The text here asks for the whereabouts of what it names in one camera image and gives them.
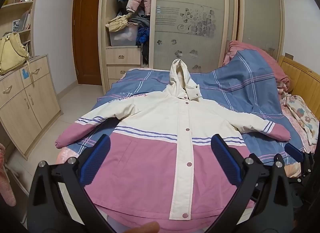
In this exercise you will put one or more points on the yellow backpack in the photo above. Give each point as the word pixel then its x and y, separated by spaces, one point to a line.
pixel 11 52

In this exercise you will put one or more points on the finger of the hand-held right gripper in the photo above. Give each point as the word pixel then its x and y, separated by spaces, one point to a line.
pixel 293 151

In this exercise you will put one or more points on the blue plaid duvet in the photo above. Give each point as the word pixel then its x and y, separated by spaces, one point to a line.
pixel 237 80

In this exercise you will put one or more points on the clear plastic storage box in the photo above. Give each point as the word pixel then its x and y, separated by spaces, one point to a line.
pixel 123 37

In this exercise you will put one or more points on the brown wooden door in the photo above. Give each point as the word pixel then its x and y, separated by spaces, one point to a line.
pixel 87 35

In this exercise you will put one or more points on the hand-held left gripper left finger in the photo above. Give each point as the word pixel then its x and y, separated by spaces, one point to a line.
pixel 96 157

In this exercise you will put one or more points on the wooden headboard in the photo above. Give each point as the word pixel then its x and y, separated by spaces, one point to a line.
pixel 305 80

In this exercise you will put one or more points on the frosted flower-print sliding door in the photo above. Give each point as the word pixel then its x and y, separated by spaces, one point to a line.
pixel 190 22

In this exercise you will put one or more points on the wall socket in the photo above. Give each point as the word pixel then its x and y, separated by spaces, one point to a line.
pixel 289 55

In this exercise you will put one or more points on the cream and pink hooded jacket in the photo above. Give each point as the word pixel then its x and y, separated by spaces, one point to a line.
pixel 150 160

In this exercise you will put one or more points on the light wooden wardrobe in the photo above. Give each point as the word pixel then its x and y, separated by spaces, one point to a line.
pixel 105 10

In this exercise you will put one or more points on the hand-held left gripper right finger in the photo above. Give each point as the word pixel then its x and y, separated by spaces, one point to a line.
pixel 225 157

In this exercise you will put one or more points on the bright blue cloth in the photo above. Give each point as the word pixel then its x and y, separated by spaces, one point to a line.
pixel 143 35

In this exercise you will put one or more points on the beige crumpled cloth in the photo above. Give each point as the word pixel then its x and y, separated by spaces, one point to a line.
pixel 117 22

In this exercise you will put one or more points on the dark hanging clothes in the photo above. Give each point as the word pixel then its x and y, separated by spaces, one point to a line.
pixel 145 54

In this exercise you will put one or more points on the light wooden bookshelf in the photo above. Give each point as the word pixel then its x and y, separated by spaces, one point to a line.
pixel 22 3

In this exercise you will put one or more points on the pink quilt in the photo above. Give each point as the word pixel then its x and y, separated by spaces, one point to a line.
pixel 272 65

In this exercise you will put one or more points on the grey folded clothes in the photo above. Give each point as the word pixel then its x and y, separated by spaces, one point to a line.
pixel 140 20

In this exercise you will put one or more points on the plain frosted sliding door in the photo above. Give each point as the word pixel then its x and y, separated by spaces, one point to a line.
pixel 260 10

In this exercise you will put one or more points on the row of books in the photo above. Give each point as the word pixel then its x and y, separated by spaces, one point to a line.
pixel 25 20

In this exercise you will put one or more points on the light wooden cabinet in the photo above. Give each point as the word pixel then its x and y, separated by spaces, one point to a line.
pixel 25 107

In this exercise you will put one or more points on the person's left hand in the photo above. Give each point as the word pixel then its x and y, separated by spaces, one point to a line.
pixel 146 228

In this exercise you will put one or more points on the floral blanket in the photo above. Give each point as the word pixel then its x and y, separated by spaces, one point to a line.
pixel 302 115

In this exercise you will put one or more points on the pink fuzzy cloth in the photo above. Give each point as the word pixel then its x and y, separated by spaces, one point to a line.
pixel 6 180

